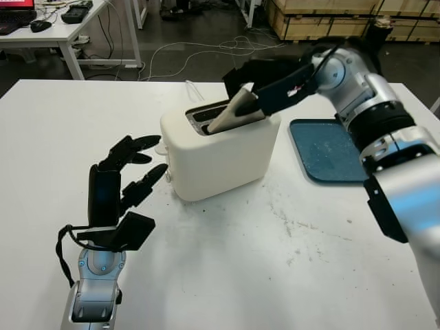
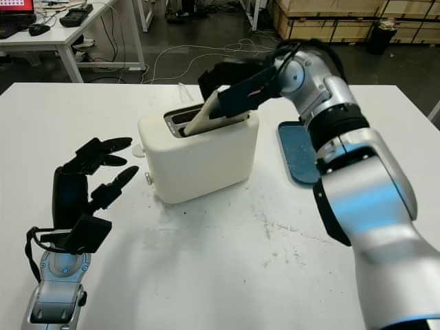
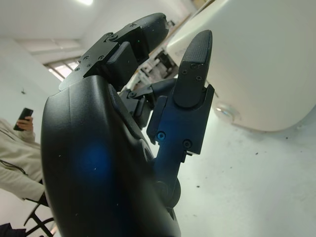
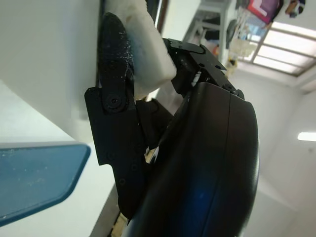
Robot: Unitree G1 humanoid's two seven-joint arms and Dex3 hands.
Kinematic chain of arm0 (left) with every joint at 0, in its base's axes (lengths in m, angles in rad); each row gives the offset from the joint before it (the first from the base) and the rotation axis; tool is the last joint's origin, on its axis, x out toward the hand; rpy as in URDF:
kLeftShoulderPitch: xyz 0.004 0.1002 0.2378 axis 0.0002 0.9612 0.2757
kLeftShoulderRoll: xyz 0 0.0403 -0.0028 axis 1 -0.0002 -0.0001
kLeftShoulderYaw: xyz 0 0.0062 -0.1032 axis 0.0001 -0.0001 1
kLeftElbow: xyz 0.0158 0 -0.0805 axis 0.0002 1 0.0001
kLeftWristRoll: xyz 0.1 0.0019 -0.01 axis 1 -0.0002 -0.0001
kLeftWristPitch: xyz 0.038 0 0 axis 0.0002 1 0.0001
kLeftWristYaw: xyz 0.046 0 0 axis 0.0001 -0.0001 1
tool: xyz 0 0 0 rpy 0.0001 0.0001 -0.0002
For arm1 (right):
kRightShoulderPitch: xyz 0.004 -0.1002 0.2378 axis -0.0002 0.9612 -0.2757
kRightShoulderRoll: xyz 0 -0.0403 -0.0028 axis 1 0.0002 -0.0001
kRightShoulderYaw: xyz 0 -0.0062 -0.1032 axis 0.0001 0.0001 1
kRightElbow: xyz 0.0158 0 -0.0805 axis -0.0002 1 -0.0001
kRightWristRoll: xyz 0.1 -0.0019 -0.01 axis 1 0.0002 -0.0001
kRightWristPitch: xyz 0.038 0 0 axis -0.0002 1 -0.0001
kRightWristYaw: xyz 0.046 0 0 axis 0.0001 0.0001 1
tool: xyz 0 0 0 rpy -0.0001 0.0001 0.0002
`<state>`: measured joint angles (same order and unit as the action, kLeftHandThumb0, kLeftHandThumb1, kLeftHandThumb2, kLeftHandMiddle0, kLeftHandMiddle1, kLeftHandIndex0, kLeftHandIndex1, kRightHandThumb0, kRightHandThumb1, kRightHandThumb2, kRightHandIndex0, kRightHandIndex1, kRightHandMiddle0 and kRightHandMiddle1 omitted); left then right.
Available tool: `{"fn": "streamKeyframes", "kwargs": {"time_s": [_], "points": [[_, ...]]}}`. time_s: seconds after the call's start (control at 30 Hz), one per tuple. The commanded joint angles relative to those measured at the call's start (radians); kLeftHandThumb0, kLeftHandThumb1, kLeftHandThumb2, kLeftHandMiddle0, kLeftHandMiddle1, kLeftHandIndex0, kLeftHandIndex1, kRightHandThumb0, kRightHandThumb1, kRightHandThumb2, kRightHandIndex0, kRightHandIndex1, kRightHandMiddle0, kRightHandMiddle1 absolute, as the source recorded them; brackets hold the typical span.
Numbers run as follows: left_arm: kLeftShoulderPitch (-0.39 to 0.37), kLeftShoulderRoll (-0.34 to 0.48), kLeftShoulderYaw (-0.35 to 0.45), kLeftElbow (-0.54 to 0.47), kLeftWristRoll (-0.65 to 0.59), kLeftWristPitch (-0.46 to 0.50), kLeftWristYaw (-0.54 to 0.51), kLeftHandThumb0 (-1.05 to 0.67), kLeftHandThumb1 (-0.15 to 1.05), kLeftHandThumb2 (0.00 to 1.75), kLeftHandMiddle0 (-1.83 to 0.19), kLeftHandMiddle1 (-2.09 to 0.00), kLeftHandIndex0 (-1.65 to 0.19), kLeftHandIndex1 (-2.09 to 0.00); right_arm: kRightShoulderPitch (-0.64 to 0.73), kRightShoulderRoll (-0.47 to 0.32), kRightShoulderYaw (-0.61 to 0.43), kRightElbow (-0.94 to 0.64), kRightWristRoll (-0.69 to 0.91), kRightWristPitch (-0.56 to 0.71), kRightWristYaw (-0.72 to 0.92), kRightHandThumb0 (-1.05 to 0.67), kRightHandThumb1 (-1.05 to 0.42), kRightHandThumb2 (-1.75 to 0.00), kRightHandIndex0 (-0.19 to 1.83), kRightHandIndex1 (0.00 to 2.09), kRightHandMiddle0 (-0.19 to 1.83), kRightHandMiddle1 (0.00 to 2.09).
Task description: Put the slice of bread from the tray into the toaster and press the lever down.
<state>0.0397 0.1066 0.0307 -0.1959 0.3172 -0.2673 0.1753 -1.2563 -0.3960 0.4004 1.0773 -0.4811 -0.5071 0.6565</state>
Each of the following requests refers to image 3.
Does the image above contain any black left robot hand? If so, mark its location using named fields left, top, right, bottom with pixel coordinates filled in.
left=40, top=12, right=215, bottom=237

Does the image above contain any cream white toaster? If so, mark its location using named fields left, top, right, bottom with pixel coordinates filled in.
left=166, top=0, right=316, bottom=133

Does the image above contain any clear toaster knob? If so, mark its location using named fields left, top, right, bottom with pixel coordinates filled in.
left=216, top=102, right=240, bottom=121

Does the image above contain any person in beige jacket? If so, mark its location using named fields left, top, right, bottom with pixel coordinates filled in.
left=0, top=116, right=46, bottom=200

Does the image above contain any black metal chair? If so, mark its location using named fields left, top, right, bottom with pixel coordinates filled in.
left=23, top=180, right=56, bottom=235

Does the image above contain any black smartphone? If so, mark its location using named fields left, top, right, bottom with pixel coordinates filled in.
left=13, top=108, right=34, bottom=131

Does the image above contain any barred window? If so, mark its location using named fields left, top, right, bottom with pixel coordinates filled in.
left=43, top=59, right=81, bottom=81

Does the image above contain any dark blue fabric bundle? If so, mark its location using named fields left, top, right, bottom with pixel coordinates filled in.
left=0, top=223, right=27, bottom=237

